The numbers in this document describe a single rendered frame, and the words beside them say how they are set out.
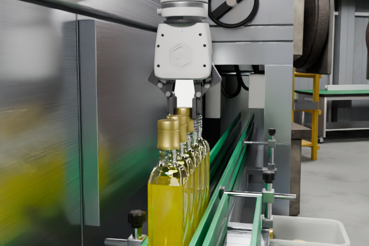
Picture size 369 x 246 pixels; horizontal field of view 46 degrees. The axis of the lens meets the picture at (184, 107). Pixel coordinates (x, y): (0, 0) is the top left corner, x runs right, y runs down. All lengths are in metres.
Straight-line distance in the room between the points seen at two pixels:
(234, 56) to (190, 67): 1.06
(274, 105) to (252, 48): 0.25
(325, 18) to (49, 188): 3.58
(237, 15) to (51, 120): 1.27
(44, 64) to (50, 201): 0.20
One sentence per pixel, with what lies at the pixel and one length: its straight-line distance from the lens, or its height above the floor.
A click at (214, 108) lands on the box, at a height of 1.21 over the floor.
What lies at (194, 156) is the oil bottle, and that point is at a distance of 0.79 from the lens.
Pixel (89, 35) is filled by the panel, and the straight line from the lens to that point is 0.72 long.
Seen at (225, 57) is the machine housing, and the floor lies 1.44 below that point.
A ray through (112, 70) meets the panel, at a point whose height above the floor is 1.41.
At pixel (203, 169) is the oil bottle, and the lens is 0.86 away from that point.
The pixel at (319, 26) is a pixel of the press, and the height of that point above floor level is 1.73.
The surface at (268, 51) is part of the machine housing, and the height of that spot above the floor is 1.46.
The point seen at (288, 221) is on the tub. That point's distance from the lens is 1.24.
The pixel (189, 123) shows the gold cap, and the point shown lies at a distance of 0.79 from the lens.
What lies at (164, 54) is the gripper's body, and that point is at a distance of 0.77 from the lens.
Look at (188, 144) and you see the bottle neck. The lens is 0.80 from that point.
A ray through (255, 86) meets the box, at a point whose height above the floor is 1.32.
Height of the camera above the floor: 1.42
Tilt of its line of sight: 6 degrees down
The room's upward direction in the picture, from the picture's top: straight up
